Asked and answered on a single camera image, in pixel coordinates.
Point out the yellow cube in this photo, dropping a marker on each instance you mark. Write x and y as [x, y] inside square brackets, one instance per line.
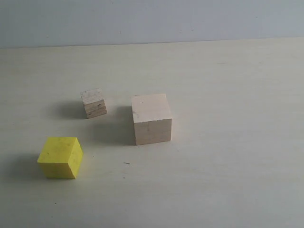
[61, 157]

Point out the large pale wooden cube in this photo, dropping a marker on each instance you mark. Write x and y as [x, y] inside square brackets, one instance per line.
[152, 119]

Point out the medium plywood cube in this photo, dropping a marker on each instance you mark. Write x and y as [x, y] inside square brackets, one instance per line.
[93, 102]

